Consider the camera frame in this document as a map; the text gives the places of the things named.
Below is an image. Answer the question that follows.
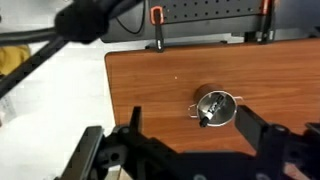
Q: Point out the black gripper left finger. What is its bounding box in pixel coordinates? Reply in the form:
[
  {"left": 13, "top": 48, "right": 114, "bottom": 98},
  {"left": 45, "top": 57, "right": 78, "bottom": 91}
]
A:
[{"left": 54, "top": 106, "right": 178, "bottom": 180}]

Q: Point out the thin black cable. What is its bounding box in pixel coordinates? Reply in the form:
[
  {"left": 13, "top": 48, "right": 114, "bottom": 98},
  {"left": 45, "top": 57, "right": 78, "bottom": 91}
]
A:
[{"left": 114, "top": 0, "right": 148, "bottom": 35}]

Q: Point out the small stainless steel pot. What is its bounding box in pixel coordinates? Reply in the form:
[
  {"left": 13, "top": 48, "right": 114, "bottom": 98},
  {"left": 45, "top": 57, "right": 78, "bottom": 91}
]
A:
[{"left": 188, "top": 83, "right": 244, "bottom": 128}]

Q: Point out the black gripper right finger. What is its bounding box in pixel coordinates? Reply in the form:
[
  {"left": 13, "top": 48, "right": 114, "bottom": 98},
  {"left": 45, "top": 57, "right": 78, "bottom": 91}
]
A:
[{"left": 234, "top": 105, "right": 320, "bottom": 180}]

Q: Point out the black wrapped cable bundle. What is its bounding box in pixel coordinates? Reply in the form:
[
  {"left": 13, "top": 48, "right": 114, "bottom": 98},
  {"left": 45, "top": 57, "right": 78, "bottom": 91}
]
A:
[{"left": 0, "top": 0, "right": 148, "bottom": 99}]

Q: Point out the black orange bar clamp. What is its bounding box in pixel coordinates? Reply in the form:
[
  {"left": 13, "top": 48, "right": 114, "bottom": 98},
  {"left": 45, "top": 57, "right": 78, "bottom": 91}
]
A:
[
  {"left": 244, "top": 0, "right": 277, "bottom": 44},
  {"left": 149, "top": 5, "right": 166, "bottom": 54}
]

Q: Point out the yellow cloth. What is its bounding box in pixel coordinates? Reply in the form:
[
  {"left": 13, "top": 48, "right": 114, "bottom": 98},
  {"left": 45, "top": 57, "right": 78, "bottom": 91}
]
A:
[{"left": 0, "top": 44, "right": 32, "bottom": 76}]

